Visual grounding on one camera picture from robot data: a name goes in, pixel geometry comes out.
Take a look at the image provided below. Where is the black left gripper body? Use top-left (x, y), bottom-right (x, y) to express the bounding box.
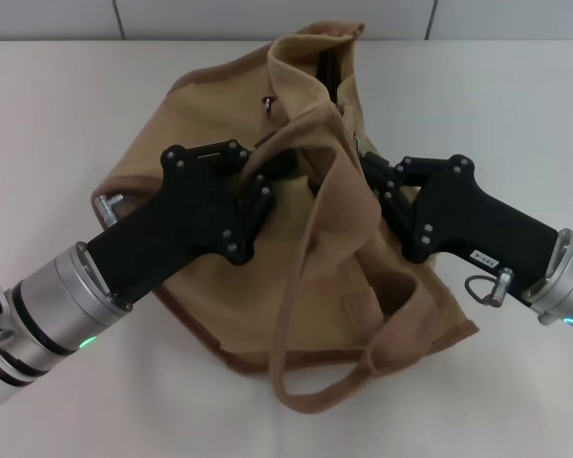
top-left (86, 144), bottom-right (256, 306)

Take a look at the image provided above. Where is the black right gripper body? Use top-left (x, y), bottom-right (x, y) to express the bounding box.
top-left (400, 153), bottom-right (563, 293)

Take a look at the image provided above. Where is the khaki canvas food bag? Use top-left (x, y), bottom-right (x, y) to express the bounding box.
top-left (91, 21), bottom-right (478, 411)

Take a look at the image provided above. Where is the right gripper cable connector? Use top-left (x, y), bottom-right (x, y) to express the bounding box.
top-left (465, 266), bottom-right (515, 306)

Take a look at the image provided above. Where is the gripper cable connector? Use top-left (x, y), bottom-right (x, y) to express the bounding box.
top-left (465, 266), bottom-right (515, 306)
top-left (94, 192), bottom-right (139, 228)

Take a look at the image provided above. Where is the left gripper cable connector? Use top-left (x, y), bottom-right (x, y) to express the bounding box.
top-left (94, 192), bottom-right (139, 228)

